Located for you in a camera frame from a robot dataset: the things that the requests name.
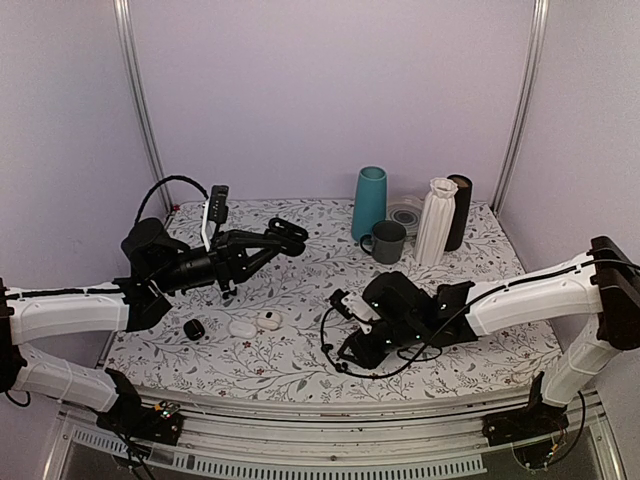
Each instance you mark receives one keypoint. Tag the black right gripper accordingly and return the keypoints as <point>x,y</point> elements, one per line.
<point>366,357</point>

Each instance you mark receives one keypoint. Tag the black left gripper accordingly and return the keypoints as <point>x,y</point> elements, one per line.
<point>224,263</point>

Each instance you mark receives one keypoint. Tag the black earbuds charging case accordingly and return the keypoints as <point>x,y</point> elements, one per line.
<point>292,238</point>

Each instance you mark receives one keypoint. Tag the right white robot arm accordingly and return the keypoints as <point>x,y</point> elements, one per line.
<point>602,283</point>

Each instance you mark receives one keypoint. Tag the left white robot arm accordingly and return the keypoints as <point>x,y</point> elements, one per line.
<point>27,315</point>

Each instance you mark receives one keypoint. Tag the white open earbuds case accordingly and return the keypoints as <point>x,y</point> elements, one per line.
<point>269,321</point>

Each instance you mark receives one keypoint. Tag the white closed earbuds case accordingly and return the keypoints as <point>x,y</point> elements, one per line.
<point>241,329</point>

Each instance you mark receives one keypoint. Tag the small black closed case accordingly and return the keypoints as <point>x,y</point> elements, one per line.
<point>194,329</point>

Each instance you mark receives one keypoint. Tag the floral patterned table mat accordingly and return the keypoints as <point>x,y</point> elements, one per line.
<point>287,365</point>

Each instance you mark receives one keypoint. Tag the dark grey mug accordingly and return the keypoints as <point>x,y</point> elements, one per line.
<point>385,242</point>

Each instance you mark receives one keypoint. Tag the teal tall vase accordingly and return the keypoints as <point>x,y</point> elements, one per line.
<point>370,203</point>

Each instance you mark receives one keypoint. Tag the clear glass dish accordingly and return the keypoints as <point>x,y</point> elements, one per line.
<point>407,211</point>

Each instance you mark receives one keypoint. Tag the white ribbed vase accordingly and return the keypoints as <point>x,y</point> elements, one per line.
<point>436,219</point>

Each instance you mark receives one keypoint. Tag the black cylinder vase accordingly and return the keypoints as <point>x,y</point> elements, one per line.
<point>462,205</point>

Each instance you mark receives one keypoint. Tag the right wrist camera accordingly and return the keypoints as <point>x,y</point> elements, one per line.
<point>352,307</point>

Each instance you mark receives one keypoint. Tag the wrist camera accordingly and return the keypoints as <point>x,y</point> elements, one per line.
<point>215,214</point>
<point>352,307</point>

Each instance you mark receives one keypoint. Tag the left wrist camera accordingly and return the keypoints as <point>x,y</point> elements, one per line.
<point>215,214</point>

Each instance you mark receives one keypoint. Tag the front aluminium rail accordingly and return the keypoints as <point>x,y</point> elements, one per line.
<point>416,439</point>

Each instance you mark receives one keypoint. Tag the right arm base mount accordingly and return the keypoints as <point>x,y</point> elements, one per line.
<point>536,418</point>

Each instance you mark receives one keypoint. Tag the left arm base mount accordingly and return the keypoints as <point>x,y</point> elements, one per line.
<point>161,423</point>

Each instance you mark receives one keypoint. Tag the left aluminium frame post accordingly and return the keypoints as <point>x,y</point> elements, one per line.
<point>125,30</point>

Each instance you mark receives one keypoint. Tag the aluminium frame post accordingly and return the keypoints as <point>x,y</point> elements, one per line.
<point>125,30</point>
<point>531,67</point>

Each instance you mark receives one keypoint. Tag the right aluminium frame post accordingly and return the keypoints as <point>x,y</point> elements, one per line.
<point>531,67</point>

